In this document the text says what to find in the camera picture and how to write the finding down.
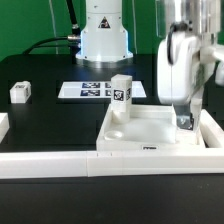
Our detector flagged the black cable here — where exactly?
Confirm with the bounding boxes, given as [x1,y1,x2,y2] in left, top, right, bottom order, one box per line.
[22,0,82,55]

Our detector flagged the white plate with tags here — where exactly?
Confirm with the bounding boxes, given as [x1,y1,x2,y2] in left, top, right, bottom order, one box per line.
[58,81,147,100]

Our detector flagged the white square table top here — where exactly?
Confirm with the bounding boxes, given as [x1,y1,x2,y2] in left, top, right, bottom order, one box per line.
[96,104,205,151]

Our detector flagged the white U-shaped fence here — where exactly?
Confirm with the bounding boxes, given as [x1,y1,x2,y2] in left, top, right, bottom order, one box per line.
[0,111,224,179]

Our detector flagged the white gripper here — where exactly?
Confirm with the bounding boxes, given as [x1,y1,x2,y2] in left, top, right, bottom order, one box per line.
[157,33,215,131]

